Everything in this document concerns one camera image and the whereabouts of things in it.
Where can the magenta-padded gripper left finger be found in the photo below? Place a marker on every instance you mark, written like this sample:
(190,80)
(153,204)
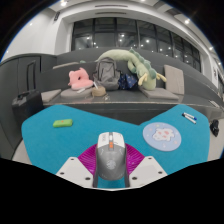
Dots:
(75,170)

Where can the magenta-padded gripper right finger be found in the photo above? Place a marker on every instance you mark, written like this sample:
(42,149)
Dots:
(146,170)

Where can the grey and white computer mouse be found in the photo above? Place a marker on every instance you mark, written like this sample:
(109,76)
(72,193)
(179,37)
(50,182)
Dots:
(110,160)

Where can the round light blue mouse pad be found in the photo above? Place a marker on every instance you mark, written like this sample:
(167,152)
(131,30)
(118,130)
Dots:
(162,136)

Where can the small green eraser block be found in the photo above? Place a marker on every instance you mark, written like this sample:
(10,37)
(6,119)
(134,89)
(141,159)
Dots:
(62,123)

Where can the white marker with black cap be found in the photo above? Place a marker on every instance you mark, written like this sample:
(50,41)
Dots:
(189,119)

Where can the flat grey seat cushion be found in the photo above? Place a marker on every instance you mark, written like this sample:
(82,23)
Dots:
(75,93)
(160,93)
(50,95)

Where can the black bag on floor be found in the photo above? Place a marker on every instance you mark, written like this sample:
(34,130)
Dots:
(214,128)

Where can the black suitcase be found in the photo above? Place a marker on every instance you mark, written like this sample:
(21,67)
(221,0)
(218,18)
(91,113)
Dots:
(26,106)

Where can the tan woven hat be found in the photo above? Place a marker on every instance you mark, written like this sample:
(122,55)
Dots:
(99,91)

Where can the pink plush pillow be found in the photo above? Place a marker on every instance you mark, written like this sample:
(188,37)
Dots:
(80,80)

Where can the dark blue patterned bag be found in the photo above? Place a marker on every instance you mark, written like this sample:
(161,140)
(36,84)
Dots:
(128,81)

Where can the upright grey square cushion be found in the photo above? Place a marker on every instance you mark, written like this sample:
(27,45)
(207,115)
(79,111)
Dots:
(174,79)

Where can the grey backpack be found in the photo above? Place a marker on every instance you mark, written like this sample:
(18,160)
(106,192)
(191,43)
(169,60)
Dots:
(106,73)

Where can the green dragon plush toy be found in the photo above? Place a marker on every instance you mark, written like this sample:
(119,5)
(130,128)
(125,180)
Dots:
(141,68)

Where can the recessed ceiling lights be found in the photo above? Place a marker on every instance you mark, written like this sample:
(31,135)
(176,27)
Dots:
(63,3)

